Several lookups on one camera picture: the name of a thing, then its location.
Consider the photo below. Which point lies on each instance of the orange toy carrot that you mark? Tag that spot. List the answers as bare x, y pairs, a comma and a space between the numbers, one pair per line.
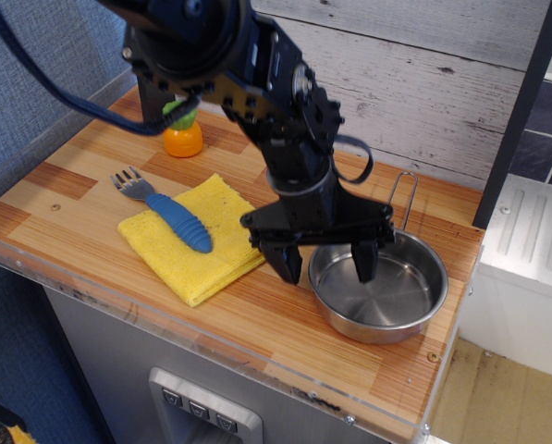
183, 138

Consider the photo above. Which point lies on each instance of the dark left post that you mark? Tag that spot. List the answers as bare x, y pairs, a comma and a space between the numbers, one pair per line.
154, 95

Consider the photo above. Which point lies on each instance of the white ridged appliance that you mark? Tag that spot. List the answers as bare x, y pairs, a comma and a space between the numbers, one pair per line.
509, 306

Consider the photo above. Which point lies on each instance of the silver dispenser panel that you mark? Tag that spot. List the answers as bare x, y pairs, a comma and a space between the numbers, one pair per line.
189, 413

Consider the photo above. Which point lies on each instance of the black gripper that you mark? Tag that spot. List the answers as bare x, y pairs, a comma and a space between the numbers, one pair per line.
326, 213

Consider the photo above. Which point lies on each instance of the blue handled metal fork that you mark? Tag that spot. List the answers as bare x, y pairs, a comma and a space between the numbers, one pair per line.
186, 225

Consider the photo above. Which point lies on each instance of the yellow black object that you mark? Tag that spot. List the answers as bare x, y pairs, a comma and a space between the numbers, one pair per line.
15, 432

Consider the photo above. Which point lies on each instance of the stainless steel pot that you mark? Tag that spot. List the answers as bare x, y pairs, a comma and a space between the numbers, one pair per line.
409, 288

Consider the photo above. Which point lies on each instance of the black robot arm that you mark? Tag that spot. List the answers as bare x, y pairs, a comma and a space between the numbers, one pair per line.
231, 56

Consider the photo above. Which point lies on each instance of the dark right post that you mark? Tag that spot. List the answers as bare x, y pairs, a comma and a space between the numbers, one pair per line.
529, 90

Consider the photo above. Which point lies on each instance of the clear acrylic edge guard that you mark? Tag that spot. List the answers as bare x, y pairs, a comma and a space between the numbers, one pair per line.
268, 330

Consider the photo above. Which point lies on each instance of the yellow folded cloth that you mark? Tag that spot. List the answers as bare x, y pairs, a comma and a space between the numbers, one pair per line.
192, 275

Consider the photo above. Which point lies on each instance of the dark post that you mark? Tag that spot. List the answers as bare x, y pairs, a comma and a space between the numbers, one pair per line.
529, 90
154, 95

